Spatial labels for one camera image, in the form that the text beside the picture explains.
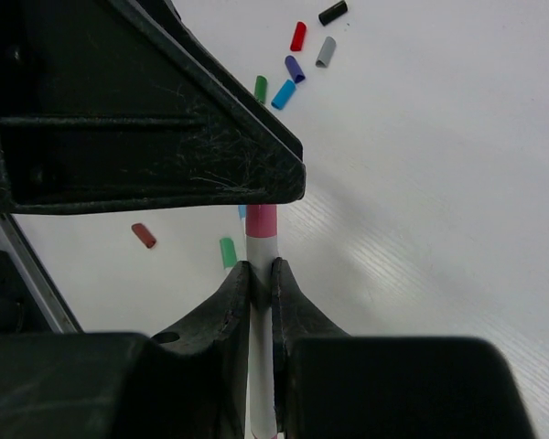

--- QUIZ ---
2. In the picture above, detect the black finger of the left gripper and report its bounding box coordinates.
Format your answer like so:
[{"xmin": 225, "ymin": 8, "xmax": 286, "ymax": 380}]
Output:
[{"xmin": 0, "ymin": 1, "xmax": 307, "ymax": 215}]

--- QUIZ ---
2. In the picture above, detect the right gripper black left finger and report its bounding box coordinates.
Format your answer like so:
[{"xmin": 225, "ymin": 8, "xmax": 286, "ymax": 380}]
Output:
[{"xmin": 0, "ymin": 262, "xmax": 251, "ymax": 438}]

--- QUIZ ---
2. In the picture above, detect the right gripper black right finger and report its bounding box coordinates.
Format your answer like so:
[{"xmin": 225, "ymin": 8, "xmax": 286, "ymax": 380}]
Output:
[{"xmin": 271, "ymin": 259, "xmax": 535, "ymax": 438}]

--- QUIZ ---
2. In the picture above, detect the teal green cap marker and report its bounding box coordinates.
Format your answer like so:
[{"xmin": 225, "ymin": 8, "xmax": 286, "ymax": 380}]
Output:
[{"xmin": 220, "ymin": 237, "xmax": 238, "ymax": 273}]

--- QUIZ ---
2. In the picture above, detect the dark red pen cap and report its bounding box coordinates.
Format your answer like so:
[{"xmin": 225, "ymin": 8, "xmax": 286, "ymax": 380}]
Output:
[{"xmin": 131, "ymin": 223, "xmax": 157, "ymax": 249}]

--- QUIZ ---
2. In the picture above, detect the pink cap marker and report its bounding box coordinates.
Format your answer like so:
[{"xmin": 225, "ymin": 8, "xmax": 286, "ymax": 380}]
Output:
[{"xmin": 245, "ymin": 204, "xmax": 278, "ymax": 438}]

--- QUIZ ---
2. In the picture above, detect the green pen cap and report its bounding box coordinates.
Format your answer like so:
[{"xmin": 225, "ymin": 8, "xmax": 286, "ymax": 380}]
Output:
[{"xmin": 253, "ymin": 75, "xmax": 268, "ymax": 104}]

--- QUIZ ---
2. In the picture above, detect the blue pen cap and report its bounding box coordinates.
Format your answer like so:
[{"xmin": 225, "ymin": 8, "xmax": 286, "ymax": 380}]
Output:
[{"xmin": 271, "ymin": 80, "xmax": 296, "ymax": 110}]

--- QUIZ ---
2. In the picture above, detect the purple pen cap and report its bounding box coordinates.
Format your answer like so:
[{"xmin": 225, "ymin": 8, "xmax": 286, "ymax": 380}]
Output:
[{"xmin": 285, "ymin": 55, "xmax": 306, "ymax": 84}]

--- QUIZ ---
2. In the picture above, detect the grey pen cap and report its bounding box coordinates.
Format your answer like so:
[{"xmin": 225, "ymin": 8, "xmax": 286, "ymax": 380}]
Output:
[{"xmin": 315, "ymin": 37, "xmax": 337, "ymax": 69}]

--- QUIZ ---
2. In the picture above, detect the black pen cap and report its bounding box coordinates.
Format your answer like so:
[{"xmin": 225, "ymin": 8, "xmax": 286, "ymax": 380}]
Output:
[{"xmin": 318, "ymin": 0, "xmax": 349, "ymax": 26}]

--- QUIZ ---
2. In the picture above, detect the aluminium front rail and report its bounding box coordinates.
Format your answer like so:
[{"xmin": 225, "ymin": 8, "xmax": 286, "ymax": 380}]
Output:
[{"xmin": 0, "ymin": 214, "xmax": 82, "ymax": 333}]

